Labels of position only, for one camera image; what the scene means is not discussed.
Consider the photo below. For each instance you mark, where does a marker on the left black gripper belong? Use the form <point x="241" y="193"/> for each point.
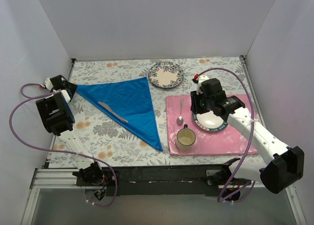
<point x="71" y="88"/>

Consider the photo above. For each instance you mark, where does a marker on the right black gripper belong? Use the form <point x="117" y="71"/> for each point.
<point x="195" y="103"/>

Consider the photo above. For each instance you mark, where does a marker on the silver knife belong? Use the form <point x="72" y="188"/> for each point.
<point x="108" y="108"/>

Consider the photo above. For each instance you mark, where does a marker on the blue cloth napkin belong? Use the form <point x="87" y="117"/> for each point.
<point x="132" y="101"/>

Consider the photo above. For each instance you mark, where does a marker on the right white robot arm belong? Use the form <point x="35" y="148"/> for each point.
<point x="282" y="165"/>

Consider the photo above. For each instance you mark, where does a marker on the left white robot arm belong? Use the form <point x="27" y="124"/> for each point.
<point x="58" y="119"/>

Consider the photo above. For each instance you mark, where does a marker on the green rimmed white plate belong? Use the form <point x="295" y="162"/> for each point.
<point x="209" y="122"/>

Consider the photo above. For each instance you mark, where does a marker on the silver spoon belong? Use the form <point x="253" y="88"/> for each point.
<point x="179" y="120"/>

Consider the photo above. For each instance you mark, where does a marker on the cream enamel mug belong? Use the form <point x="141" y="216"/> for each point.
<point x="185" y="139"/>

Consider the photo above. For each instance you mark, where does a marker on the blue floral plate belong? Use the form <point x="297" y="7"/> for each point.
<point x="166" y="74"/>

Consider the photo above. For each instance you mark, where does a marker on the pink placemat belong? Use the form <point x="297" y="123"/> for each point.
<point x="228" y="141"/>

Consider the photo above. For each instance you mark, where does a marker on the floral tablecloth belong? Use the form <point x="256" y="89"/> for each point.
<point x="107" y="140"/>

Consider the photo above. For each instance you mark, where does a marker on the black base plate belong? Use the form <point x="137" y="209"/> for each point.
<point x="157" y="180"/>

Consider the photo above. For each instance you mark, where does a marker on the aluminium frame rail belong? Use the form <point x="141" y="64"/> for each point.
<point x="63" y="179"/>

